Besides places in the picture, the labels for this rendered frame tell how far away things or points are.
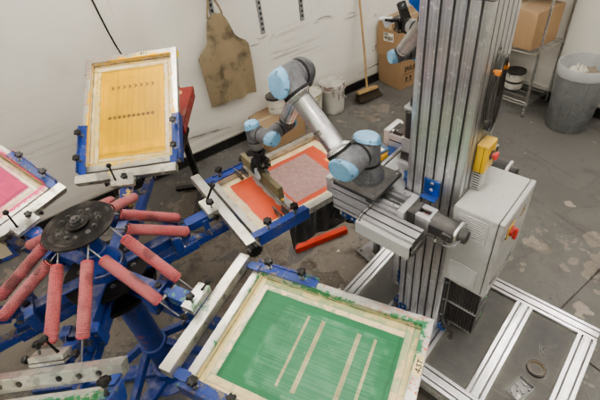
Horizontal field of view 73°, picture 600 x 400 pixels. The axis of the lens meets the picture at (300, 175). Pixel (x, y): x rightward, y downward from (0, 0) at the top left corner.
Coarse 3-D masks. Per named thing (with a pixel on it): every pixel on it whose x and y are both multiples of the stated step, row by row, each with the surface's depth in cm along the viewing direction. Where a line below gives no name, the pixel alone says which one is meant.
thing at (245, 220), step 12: (288, 144) 259; (300, 144) 261; (276, 156) 254; (228, 180) 240; (216, 192) 232; (228, 204) 221; (312, 204) 212; (324, 204) 215; (240, 216) 211; (252, 228) 203
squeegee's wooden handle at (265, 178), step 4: (244, 156) 227; (248, 156) 226; (244, 160) 228; (248, 160) 224; (244, 164) 232; (248, 164) 224; (248, 168) 228; (260, 172) 214; (264, 172) 213; (264, 176) 211; (268, 176) 210; (264, 180) 213; (268, 180) 208; (272, 180) 207; (264, 184) 216; (268, 184) 211; (272, 184) 205; (276, 184) 205; (272, 188) 208; (276, 188) 203; (280, 188) 203; (276, 192) 205; (280, 192) 204; (280, 196) 206
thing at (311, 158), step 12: (300, 156) 253; (312, 156) 251; (324, 156) 250; (276, 168) 246; (288, 168) 245; (300, 168) 243; (312, 168) 242; (252, 180) 239; (276, 180) 237; (288, 180) 235; (240, 192) 232; (252, 192) 231; (264, 192) 230
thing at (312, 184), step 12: (324, 168) 241; (300, 180) 234; (312, 180) 233; (324, 180) 232; (288, 192) 227; (300, 192) 226; (312, 192) 225; (252, 204) 222; (264, 204) 221; (276, 204) 220; (300, 204) 218; (264, 216) 214; (276, 216) 213
